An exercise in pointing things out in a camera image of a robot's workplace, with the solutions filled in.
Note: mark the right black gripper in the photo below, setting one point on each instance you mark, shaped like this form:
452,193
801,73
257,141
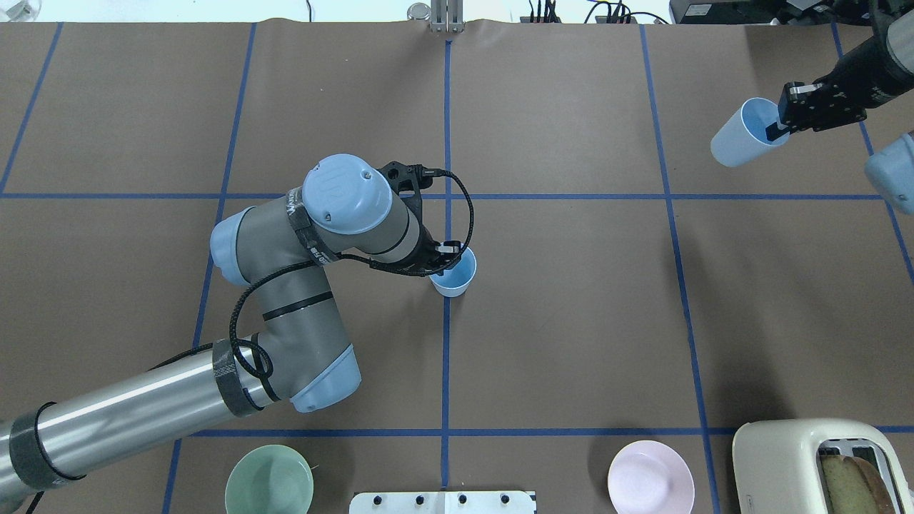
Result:
854,77

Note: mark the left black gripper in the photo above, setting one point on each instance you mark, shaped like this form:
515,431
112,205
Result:
428,253

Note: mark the blue cup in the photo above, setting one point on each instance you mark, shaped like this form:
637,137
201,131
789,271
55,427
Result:
743,137
455,281

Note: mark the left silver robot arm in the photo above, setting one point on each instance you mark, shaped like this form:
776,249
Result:
285,338

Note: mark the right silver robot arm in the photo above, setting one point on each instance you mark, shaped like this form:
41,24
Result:
889,170

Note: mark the green bowl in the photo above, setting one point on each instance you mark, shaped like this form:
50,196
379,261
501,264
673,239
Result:
270,479

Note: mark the pink bowl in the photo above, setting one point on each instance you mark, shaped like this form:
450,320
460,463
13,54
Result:
650,477

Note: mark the cream toaster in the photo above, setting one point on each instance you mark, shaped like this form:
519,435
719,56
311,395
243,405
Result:
776,463

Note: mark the bread slice in toaster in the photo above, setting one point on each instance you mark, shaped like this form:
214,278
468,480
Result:
853,485

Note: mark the aluminium frame post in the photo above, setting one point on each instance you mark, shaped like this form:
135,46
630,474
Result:
447,16

